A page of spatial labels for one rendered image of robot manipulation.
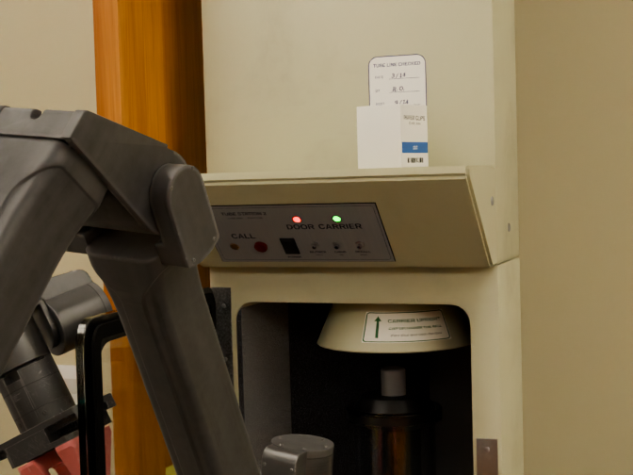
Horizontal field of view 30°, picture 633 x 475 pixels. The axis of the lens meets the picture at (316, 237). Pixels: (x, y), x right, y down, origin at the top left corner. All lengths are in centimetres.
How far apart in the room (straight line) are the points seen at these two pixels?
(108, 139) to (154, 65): 57
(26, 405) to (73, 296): 12
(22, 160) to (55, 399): 43
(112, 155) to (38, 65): 119
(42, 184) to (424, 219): 50
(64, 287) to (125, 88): 22
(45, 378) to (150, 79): 36
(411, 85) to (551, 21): 45
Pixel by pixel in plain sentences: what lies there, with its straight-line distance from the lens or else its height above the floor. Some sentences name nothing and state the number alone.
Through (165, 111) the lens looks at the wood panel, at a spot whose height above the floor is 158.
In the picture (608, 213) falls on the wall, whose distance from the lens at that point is 161.
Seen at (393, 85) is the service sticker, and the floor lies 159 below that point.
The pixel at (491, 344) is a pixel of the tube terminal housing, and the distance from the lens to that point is 120.
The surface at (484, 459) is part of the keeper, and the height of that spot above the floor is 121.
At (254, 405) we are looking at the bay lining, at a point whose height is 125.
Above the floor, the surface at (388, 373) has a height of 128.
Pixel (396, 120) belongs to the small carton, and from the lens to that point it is 113.
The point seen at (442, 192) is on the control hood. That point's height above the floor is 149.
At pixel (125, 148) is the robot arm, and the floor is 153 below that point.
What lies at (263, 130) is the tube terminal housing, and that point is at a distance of 127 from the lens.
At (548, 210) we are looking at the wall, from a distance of 162.
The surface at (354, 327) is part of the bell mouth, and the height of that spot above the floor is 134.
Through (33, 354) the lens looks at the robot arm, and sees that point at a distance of 113.
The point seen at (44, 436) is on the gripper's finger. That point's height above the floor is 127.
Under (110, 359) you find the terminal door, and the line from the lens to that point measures 105.
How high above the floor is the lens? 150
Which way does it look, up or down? 3 degrees down
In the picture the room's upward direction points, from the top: 2 degrees counter-clockwise
